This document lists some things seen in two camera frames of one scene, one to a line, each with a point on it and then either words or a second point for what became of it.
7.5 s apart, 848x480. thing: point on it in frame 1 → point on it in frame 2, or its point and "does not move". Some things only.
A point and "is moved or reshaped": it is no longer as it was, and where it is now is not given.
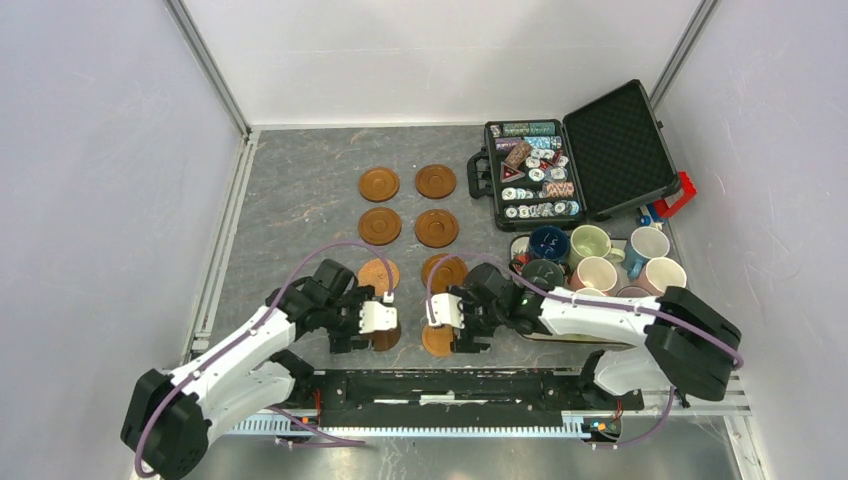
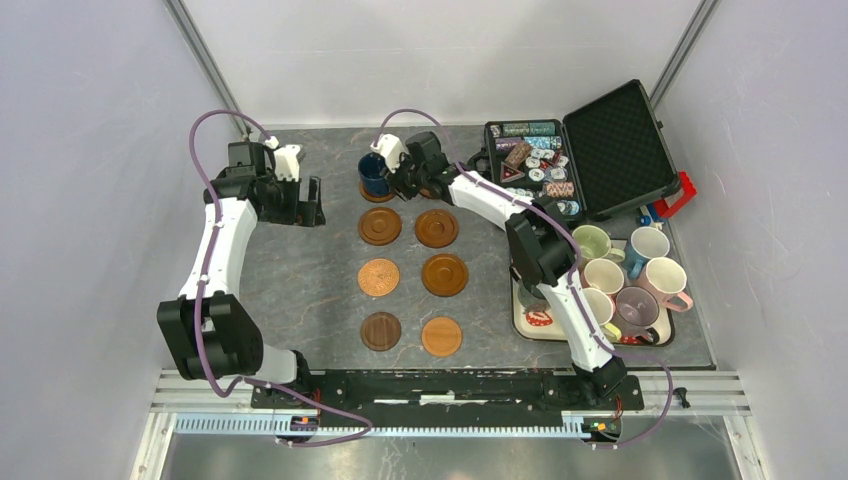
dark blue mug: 548,243 is moved or reshaped
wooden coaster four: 452,272 does not move
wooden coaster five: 379,226 does not move
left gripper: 340,341 → 309,211
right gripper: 464,339 → 394,179
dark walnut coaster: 384,340 does not move
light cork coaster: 373,272 does not move
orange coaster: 437,339 does not move
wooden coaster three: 436,228 does not move
